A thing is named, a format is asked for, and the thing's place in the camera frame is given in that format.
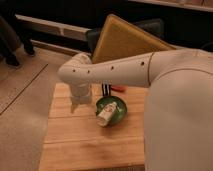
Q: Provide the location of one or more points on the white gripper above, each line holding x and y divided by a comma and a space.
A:
80, 94

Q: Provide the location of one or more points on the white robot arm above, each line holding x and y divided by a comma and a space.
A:
178, 115

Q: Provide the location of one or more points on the black fork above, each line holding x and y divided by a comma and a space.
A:
106, 90

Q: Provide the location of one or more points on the green bowl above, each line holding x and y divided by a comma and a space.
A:
120, 112

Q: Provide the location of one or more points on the yellow board panel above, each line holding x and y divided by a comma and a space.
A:
121, 39

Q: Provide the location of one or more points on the person's dark legs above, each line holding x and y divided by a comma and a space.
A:
12, 35

